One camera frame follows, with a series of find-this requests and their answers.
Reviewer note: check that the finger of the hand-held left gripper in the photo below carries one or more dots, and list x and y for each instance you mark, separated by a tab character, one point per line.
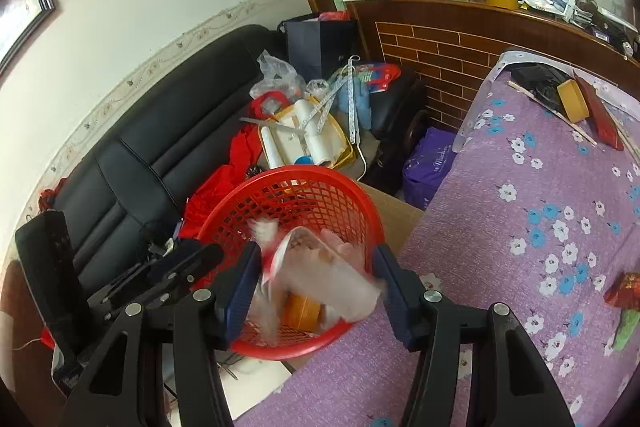
187	257
145	289

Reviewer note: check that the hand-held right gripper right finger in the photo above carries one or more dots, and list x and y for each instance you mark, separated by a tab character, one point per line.
397	302

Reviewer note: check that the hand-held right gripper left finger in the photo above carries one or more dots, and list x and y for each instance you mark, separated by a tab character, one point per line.
240	297

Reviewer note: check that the white plastic bag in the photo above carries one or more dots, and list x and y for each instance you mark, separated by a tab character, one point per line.
325	279

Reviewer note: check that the red plastic mesh basket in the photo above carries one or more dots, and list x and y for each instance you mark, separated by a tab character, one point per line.
300	197

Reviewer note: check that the orange box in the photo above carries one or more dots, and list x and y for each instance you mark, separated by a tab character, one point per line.
301	313

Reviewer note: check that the red cloth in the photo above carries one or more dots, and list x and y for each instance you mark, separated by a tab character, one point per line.
215	192

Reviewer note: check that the black leather sofa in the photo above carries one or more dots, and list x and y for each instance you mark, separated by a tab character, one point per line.
150	132

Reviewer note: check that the purple plastic bag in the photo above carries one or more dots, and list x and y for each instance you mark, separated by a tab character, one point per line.
427	167

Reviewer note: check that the yellow tray with rolls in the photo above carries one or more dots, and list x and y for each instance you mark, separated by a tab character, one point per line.
310	137

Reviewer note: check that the white folding ruler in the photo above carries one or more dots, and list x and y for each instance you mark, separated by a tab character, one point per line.
354	107

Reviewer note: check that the clear crumpled plastic bag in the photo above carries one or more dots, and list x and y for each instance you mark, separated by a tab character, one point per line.
277	74

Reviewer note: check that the red patterned wrapper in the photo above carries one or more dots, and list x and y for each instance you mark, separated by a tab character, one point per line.
624	291

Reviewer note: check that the thin wooden stick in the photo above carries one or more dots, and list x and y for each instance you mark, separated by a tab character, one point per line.
550	109

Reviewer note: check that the black paper shopping bag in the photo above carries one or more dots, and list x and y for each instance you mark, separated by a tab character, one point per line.
320	42

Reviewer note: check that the brick pattern wooden counter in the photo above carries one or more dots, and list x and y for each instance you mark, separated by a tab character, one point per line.
425	42

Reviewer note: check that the dark red flat packet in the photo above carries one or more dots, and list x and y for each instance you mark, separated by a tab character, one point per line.
600	117

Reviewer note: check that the large dark framed picture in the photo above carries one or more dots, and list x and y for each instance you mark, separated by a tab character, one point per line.
20	7

